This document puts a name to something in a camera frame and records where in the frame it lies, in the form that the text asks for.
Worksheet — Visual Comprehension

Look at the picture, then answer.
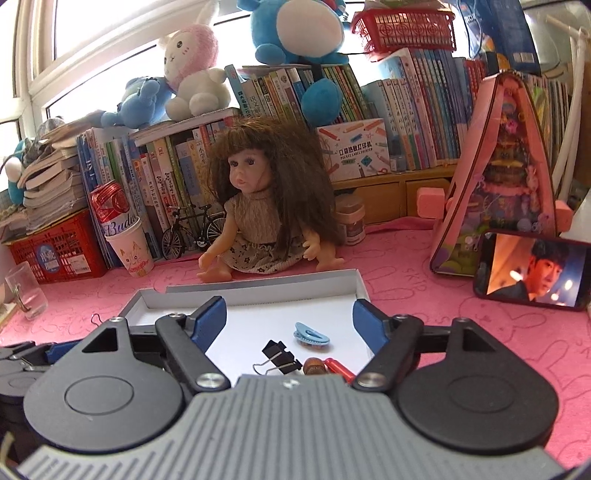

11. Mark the small blue plush toy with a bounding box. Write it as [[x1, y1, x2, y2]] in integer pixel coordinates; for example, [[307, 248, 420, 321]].
[[100, 76, 175, 130]]

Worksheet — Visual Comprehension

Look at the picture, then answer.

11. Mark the red drink can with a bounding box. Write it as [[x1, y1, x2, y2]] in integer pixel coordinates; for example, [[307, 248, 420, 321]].
[[89, 180, 134, 232]]

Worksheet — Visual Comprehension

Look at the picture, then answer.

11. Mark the blue and white plush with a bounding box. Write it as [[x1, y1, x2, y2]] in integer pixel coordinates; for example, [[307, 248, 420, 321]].
[[4, 138, 31, 206]]

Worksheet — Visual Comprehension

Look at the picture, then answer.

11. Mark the blue cardboard box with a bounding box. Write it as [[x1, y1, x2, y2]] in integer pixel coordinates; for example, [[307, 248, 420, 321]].
[[455, 0, 542, 77]]

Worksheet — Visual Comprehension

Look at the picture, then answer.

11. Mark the red plastic clip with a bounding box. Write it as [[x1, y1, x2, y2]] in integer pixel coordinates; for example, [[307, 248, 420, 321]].
[[322, 357, 357, 385]]

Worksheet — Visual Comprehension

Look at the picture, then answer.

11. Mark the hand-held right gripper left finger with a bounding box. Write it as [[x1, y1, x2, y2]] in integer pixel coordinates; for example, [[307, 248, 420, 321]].
[[76, 296, 232, 394]]

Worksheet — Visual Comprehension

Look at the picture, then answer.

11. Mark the small red plastic basket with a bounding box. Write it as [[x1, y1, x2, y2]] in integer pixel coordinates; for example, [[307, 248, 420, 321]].
[[351, 8, 458, 62]]

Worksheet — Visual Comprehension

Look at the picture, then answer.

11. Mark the wooden drawer unit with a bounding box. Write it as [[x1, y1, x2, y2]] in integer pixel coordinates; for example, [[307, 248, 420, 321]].
[[331, 164, 459, 228]]

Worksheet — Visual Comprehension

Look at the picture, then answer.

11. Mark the stack of flat-lying books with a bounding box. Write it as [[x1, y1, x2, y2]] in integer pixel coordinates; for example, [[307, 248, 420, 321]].
[[16, 120, 90, 232]]

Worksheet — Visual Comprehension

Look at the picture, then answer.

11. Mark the large black binder clip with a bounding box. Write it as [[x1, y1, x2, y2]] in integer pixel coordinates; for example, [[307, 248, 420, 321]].
[[252, 340, 304, 378]]

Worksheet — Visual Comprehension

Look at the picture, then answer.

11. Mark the white plastic pipe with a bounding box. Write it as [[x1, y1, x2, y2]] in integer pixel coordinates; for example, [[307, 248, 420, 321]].
[[546, 13, 591, 199]]

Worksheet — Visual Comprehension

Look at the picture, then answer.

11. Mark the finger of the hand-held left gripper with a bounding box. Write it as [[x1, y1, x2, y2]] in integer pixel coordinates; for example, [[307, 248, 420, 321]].
[[0, 340, 62, 371]]

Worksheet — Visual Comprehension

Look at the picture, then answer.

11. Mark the white shelf board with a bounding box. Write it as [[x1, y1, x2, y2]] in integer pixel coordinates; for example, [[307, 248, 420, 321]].
[[130, 107, 241, 147]]

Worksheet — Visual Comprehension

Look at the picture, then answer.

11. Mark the brown-haired doll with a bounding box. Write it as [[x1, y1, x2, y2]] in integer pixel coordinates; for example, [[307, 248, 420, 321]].
[[196, 116, 346, 283]]

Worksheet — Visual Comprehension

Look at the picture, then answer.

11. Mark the pink and white rabbit plush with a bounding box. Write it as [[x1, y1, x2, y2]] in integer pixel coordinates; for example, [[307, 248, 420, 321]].
[[158, 0, 232, 121]]

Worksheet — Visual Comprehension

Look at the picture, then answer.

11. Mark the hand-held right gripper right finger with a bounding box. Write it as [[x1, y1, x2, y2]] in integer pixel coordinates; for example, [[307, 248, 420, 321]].
[[352, 299, 511, 392]]

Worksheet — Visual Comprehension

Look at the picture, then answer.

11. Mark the white paper cup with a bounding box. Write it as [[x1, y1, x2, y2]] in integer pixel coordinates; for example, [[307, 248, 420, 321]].
[[104, 216, 154, 278]]

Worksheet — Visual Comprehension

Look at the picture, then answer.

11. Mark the blue hair clip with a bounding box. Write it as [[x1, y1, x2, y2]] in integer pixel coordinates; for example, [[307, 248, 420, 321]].
[[293, 321, 331, 347]]

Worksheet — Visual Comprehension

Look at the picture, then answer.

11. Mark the pink triangular toy house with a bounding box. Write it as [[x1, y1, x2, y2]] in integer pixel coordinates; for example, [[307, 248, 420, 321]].
[[417, 71, 574, 278]]

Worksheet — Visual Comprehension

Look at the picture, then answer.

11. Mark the small brown-lidded jar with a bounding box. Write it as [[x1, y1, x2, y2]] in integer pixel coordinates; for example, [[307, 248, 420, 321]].
[[335, 194, 367, 247]]

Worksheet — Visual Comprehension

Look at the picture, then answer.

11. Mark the clear glass cup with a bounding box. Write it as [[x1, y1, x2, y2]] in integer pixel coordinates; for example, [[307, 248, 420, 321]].
[[4, 262, 49, 321]]

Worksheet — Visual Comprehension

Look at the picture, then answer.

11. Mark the white cardboard box tray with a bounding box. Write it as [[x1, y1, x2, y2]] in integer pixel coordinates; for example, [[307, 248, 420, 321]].
[[117, 269, 376, 384]]

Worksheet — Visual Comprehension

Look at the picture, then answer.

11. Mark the black smartphone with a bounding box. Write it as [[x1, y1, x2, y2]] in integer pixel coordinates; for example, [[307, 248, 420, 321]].
[[473, 230, 591, 313]]

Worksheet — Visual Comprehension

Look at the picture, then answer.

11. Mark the white printed carton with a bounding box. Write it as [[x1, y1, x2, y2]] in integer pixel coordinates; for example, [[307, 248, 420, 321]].
[[315, 118, 392, 184]]

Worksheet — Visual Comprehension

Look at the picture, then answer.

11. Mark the black miniature bicycle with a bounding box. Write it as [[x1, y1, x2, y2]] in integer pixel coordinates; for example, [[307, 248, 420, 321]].
[[160, 203, 228, 260]]

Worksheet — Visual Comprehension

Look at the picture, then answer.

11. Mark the large red plastic basket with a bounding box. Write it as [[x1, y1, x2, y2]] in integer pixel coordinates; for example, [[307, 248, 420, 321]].
[[4, 208, 108, 280]]

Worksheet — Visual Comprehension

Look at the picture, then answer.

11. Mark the big blue plush toy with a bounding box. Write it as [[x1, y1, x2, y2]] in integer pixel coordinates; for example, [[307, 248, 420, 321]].
[[237, 0, 350, 128]]

